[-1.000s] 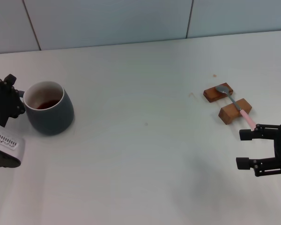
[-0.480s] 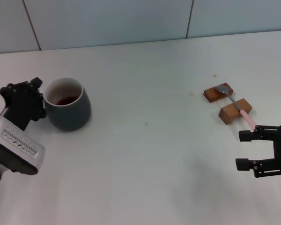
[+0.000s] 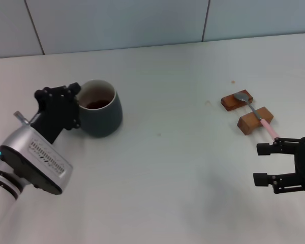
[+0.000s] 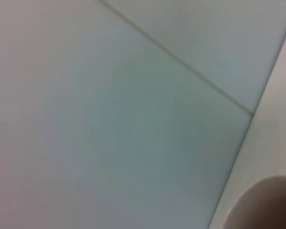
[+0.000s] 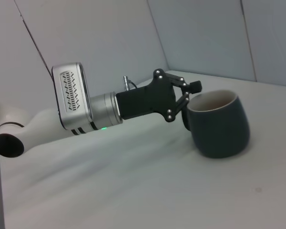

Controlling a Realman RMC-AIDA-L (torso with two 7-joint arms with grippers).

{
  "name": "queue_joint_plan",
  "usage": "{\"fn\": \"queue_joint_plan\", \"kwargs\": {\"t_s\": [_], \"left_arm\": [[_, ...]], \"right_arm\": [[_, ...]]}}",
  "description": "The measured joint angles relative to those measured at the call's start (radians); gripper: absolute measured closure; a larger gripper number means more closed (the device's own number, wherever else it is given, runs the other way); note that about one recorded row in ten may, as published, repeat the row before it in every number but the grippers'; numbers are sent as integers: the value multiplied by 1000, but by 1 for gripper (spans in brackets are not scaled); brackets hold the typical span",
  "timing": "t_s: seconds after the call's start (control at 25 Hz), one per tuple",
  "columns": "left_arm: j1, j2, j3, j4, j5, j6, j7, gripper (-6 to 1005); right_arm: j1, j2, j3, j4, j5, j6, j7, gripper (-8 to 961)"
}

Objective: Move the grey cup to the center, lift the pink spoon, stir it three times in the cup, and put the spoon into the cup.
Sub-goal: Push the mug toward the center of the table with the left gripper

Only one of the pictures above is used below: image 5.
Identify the left gripper cable with plug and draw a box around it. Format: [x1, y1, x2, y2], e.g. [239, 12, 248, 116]
[123, 75, 138, 92]

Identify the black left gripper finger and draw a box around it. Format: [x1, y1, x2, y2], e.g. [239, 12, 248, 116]
[173, 92, 191, 117]
[163, 73, 203, 94]

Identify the dark grey ceramic cup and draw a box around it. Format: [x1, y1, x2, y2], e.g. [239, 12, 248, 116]
[181, 89, 250, 159]

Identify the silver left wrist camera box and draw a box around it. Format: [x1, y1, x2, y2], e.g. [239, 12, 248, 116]
[51, 62, 96, 137]

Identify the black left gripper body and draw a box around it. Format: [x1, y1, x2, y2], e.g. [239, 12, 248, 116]
[116, 69, 180, 123]

